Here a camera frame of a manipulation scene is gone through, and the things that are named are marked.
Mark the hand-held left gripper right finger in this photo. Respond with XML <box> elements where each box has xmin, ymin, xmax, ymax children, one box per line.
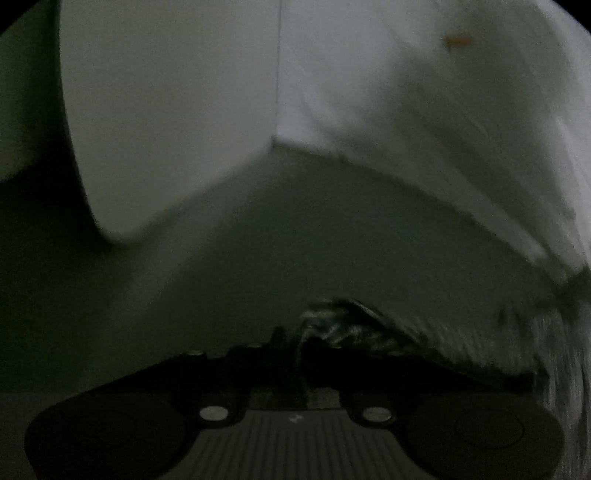
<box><xmin>300</xmin><ymin>342</ymin><xmax>462</xmax><ymax>425</ymax></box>

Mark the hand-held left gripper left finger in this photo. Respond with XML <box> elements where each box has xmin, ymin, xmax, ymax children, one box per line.
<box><xmin>139</xmin><ymin>325</ymin><xmax>298</xmax><ymax>425</ymax></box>

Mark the green checked garment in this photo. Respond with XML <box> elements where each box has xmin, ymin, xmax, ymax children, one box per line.
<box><xmin>295</xmin><ymin>272</ymin><xmax>591</xmax><ymax>480</ymax></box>

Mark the white carrot print bed sheet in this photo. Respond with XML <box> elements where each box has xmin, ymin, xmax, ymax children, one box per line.
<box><xmin>59</xmin><ymin>0</ymin><xmax>591</xmax><ymax>282</ymax></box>

